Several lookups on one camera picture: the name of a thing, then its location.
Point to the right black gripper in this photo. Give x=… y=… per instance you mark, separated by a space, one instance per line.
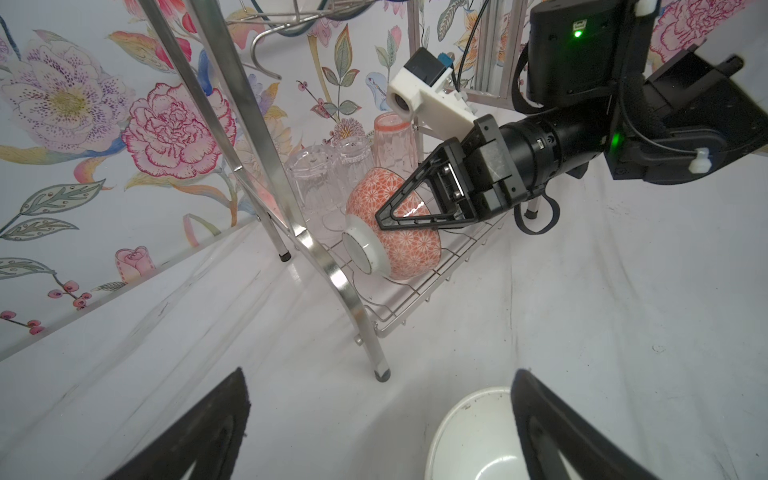
x=494 y=168

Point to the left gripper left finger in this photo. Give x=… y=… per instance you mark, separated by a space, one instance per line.
x=203 y=444

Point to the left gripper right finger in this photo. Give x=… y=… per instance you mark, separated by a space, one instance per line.
x=558 y=443

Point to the orange white bowl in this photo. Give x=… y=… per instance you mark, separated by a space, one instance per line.
x=478 y=439

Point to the red patterned bowl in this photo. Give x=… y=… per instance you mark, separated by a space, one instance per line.
x=385 y=248

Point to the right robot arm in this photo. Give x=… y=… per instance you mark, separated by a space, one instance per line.
x=581 y=87

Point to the chrome two-tier dish rack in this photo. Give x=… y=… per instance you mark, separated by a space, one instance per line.
x=221 y=93

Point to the pink tinted glass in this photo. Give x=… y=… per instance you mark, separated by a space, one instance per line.
x=394 y=144

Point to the clear glass middle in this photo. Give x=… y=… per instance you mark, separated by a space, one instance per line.
x=354 y=160

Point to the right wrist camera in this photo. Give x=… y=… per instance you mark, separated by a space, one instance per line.
x=423 y=91

